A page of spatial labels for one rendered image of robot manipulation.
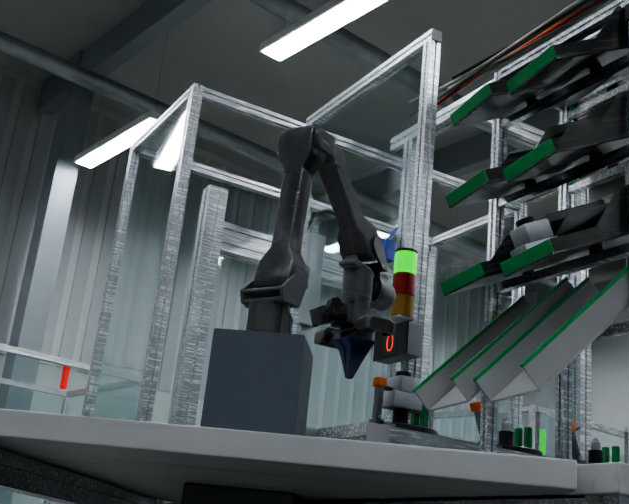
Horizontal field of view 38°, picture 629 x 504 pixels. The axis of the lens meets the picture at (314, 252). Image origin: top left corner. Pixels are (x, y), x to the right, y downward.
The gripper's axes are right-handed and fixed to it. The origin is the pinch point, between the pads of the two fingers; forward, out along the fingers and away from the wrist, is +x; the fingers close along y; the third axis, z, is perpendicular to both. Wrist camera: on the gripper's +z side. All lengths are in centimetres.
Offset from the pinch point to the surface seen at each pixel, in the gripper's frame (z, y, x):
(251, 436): 44, 53, 24
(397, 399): -9.3, 2.2, 5.8
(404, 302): -22.4, -16.7, -19.5
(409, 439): -2.3, 16.7, 15.1
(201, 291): -11, -105, -38
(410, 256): -23.0, -16.5, -30.1
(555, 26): -66, -18, -107
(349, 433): 6.2, 11.9, 15.1
